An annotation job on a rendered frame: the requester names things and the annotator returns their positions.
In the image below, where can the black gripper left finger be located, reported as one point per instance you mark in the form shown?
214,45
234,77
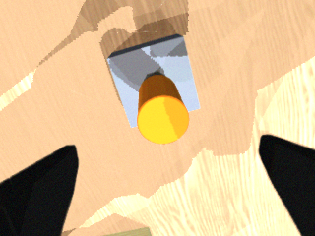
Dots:
36,200

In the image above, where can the orange cylinder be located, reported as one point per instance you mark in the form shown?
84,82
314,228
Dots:
162,116

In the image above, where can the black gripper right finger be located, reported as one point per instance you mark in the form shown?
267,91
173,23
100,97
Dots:
291,170

